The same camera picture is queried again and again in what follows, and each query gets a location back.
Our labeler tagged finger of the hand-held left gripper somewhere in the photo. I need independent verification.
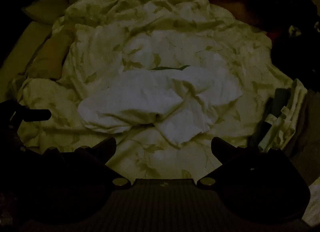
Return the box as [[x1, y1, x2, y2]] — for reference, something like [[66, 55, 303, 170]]
[[19, 109, 52, 123]]

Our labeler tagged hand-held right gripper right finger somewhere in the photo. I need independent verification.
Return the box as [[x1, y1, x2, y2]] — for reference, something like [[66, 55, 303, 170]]
[[197, 137, 283, 187]]

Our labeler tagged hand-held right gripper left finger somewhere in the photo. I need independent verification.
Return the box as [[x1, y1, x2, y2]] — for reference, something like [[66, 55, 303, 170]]
[[47, 137, 132, 187]]

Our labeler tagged white small shirt green collar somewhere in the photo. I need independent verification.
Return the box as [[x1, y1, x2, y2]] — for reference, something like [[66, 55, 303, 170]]
[[78, 65, 244, 149]]

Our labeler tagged stack of folded clothes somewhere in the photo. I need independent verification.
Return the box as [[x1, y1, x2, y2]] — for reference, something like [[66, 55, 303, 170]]
[[259, 79, 308, 153]]

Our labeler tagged dark clothes heap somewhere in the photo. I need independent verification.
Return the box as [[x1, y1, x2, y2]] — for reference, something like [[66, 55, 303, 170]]
[[241, 0, 320, 86]]

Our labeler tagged yellow bed sheet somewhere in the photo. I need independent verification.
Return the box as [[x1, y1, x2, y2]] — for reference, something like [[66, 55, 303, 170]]
[[0, 19, 42, 95]]

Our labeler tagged tan pillow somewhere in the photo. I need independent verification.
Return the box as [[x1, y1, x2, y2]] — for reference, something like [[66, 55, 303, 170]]
[[21, 0, 75, 25], [25, 26, 75, 80]]

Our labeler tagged pile of white laundry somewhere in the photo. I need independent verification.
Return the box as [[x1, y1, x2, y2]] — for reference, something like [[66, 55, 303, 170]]
[[17, 0, 295, 180]]

